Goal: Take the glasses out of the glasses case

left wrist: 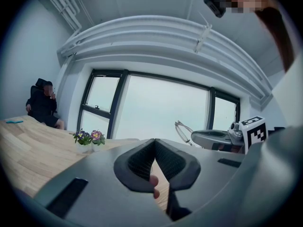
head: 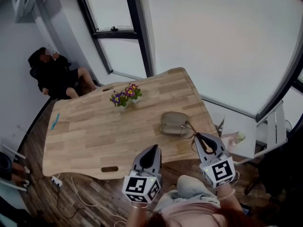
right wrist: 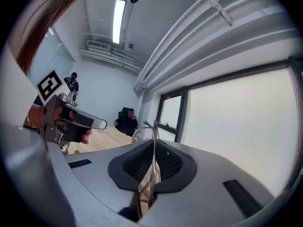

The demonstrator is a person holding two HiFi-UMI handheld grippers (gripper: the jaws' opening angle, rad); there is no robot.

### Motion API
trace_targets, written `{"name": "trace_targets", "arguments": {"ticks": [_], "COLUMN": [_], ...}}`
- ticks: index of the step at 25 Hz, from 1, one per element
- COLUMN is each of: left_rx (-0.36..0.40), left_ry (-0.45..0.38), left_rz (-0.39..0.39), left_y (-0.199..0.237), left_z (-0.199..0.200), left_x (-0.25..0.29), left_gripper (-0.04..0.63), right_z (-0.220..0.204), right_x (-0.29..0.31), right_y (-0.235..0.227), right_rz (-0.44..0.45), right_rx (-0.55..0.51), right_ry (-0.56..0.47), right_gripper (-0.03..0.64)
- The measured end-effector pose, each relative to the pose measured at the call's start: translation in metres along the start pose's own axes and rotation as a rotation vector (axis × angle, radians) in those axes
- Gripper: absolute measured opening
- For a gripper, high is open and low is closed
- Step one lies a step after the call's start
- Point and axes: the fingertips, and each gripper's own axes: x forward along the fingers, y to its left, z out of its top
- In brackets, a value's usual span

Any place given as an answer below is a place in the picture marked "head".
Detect pink flowers in white pot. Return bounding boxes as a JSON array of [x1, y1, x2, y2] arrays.
[[125, 83, 143, 104]]

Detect white metal frame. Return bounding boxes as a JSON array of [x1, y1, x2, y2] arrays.
[[254, 100, 289, 158]]

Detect person's left forearm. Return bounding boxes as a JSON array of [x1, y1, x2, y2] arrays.
[[128, 201, 149, 227]]

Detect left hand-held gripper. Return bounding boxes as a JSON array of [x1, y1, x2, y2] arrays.
[[122, 144, 163, 204]]

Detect white cable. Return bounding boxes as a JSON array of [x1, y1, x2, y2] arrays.
[[70, 174, 129, 225]]

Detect black cable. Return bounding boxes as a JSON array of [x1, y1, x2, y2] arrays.
[[54, 185, 89, 219]]

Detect black office chair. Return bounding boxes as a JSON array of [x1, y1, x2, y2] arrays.
[[27, 50, 71, 92], [243, 126, 303, 199]]

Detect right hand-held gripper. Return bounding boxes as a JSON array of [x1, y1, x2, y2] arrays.
[[193, 132, 236, 189]]

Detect white chair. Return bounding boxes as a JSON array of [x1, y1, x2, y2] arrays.
[[0, 140, 27, 193]]

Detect blue pen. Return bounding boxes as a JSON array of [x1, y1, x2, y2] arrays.
[[50, 113, 61, 131]]

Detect person's light shirt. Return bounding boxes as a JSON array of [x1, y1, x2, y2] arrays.
[[162, 201, 238, 227]]

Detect thin bracelet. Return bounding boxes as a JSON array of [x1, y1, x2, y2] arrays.
[[130, 202, 149, 210], [217, 188, 236, 201]]

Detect person's right forearm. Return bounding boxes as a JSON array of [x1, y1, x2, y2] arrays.
[[216, 184, 244, 213]]

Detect purple flowers in white pot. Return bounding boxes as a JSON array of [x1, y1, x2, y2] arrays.
[[109, 91, 130, 111]]

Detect white power strip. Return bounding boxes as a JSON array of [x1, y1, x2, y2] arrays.
[[51, 175, 63, 187]]

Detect white side table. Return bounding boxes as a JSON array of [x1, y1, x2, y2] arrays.
[[219, 113, 259, 162]]

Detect pink translucent plastic item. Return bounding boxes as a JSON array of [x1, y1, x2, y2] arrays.
[[221, 131, 240, 147]]

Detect eyeglasses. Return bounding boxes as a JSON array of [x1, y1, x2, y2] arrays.
[[180, 120, 202, 154]]

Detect glass jar with green lid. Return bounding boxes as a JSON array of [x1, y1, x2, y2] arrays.
[[228, 131, 247, 148]]

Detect black framed window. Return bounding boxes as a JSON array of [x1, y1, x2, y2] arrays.
[[73, 0, 157, 79], [255, 29, 303, 128]]

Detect person's light trousers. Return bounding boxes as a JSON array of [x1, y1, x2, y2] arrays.
[[153, 175, 221, 213]]

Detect taupe glasses case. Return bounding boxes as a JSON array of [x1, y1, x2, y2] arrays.
[[159, 111, 190, 137]]

